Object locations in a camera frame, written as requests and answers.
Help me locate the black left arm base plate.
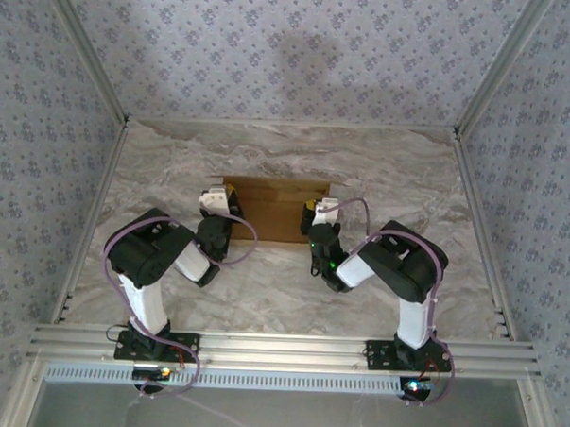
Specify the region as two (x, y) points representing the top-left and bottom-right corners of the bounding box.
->
(113, 329), (201, 364)

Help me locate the small controller board with LED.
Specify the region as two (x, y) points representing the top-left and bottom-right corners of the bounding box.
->
(402, 377), (436, 400)
(132, 365), (173, 381)

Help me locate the aluminium table side rail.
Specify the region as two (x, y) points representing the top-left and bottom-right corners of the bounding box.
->
(48, 115), (130, 330)
(444, 130), (527, 342)

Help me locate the grey slotted cable duct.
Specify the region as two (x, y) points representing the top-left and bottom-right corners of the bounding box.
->
(43, 361), (431, 401)

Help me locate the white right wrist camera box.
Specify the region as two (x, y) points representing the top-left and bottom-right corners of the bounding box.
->
(312, 196), (339, 227)

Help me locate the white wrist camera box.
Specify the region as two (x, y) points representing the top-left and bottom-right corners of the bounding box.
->
(312, 196), (339, 227)
(197, 183), (232, 217)

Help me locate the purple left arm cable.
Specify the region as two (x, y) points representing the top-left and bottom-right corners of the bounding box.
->
(96, 208), (261, 403)

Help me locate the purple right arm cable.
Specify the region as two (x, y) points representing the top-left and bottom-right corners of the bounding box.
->
(312, 196), (464, 410)

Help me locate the aluminium frame corner post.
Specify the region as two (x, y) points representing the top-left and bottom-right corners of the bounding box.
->
(36, 0), (135, 126)
(452, 0), (559, 141)

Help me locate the grey metal sheet panel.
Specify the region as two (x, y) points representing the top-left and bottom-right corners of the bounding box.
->
(33, 358), (542, 427)

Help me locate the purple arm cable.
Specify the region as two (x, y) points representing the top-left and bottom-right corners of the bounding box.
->
(312, 196), (464, 410)
(96, 208), (261, 403)

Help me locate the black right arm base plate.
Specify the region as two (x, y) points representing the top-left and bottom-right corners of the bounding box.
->
(363, 339), (454, 373)

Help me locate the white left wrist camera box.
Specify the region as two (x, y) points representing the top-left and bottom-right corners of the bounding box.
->
(197, 183), (232, 217)

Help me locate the brown cardboard box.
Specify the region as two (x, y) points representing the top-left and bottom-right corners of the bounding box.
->
(216, 175), (336, 248)

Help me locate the aluminium frame cross rail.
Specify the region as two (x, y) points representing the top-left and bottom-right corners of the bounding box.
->
(26, 321), (544, 383)

